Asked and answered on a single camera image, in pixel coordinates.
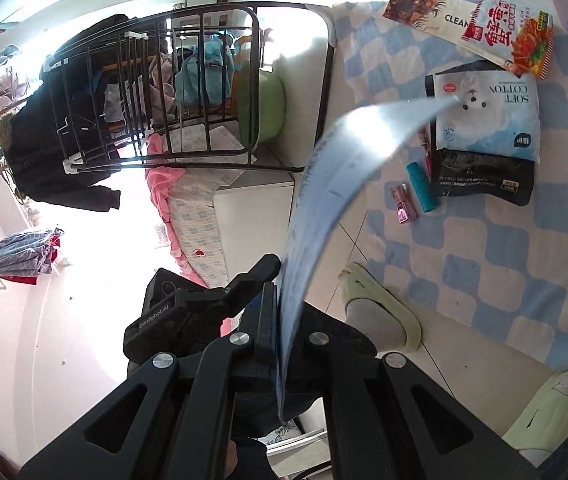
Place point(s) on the white cotton pad pack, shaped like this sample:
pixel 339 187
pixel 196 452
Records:
pixel 503 120

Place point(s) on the grey sock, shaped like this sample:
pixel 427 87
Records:
pixel 373 325

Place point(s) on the black printed packet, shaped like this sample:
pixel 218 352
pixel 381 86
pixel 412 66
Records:
pixel 483 180

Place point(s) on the pale green slipper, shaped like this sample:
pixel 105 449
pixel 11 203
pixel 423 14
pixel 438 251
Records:
pixel 548 415
pixel 393 305

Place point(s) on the blue white checkered cloth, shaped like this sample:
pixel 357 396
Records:
pixel 488 270

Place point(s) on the white and dark printed box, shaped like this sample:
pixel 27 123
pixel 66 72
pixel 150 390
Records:
pixel 413 5

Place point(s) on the pink nail polish bottle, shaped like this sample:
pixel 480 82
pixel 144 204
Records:
pixel 403 205

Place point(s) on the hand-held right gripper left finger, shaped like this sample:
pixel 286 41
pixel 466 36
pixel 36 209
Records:
pixel 266 320

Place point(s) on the white cabinet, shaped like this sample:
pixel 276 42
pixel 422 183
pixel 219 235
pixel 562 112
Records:
pixel 254 220

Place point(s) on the green plastic basin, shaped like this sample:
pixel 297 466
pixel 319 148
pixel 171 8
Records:
pixel 266 105

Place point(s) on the red pen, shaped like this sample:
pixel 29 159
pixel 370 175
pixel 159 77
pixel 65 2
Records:
pixel 426 152

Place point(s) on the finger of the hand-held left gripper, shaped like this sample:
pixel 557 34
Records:
pixel 259 272

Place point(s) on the translucent pale blue sheet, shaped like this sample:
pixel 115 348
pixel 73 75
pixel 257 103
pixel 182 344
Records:
pixel 343 160

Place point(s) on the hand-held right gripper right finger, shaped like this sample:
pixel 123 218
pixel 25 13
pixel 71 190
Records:
pixel 304 360

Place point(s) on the teal tube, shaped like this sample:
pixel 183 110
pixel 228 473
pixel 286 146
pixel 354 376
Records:
pixel 422 187

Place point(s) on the black jacket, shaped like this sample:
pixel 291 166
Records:
pixel 39 150

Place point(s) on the blue plaid hanging clothes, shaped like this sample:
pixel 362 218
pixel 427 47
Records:
pixel 19 255

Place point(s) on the red white snack packet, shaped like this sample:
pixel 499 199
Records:
pixel 503 30

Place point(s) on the pink bedding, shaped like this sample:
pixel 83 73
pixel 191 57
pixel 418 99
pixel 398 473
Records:
pixel 164 185

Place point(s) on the light blue backpack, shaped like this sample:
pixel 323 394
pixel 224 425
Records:
pixel 199 80

